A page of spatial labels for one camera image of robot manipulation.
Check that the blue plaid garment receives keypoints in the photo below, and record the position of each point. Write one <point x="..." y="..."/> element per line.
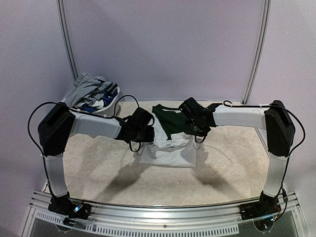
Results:
<point x="102" y="104"/>

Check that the left aluminium corner post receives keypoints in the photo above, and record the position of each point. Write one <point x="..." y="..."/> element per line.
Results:
<point x="66" y="38"/>

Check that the aluminium corner post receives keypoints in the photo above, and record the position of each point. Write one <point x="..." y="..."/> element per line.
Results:
<point x="258" y="51"/>
<point x="66" y="38"/>

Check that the white plastic laundry basket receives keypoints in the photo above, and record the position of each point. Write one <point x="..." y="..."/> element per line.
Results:
<point x="112" y="110"/>

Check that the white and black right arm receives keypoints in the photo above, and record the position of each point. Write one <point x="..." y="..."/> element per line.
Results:
<point x="273" y="118"/>

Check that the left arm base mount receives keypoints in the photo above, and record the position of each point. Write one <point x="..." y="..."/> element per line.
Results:
<point x="71" y="211"/>

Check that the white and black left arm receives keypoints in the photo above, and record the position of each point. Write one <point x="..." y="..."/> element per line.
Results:
<point x="61" y="122"/>

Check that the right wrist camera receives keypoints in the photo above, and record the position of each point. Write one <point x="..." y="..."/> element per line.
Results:
<point x="191" y="108"/>

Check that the grey garment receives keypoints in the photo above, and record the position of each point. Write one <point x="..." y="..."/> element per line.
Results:
<point x="87" y="88"/>

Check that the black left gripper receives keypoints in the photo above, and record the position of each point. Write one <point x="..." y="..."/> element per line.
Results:
<point x="150" y="137"/>

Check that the right aluminium corner post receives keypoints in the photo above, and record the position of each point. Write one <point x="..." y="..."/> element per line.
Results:
<point x="258" y="51"/>

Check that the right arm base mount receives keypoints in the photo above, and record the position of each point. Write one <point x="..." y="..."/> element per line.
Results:
<point x="261" y="212"/>

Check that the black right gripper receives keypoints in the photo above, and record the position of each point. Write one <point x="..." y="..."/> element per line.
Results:
<point x="188" y="129"/>

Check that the white and green raglan shirt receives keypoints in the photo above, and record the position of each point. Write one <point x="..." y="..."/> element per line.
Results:
<point x="171" y="146"/>

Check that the aluminium front rail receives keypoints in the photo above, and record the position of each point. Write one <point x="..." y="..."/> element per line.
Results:
<point x="107" y="220"/>

